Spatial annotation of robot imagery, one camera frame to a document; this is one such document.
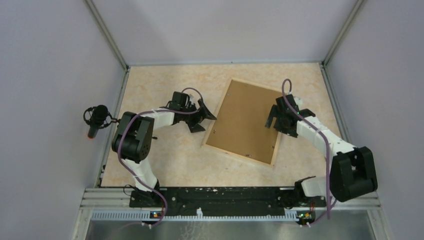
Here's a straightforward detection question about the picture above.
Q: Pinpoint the light wooden picture frame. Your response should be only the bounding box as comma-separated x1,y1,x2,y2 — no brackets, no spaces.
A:
201,77,286,170

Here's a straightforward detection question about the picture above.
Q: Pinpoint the black microphone on stand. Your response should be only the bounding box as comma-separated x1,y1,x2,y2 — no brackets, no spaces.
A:
83,104,120,139

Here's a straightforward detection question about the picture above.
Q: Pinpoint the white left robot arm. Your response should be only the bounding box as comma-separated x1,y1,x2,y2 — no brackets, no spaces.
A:
111,91,217,207

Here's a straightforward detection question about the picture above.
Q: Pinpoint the aluminium front rail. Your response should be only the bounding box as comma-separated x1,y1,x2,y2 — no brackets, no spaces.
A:
71,187,382,240

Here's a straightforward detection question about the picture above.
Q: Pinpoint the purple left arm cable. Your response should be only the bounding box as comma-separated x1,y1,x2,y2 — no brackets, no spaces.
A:
117,87,204,229

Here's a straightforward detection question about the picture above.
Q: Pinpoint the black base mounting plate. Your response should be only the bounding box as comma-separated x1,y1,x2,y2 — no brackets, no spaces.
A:
129,186,326,217

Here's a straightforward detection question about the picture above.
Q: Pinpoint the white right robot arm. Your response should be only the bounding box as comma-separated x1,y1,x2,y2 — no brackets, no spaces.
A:
265,94,378,206

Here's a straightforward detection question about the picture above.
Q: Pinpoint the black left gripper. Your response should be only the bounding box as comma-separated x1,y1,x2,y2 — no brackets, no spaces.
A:
180,98,216,133

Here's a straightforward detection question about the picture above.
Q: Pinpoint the brown cardboard backing board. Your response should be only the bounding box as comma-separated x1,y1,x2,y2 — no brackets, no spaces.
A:
205,80,282,166

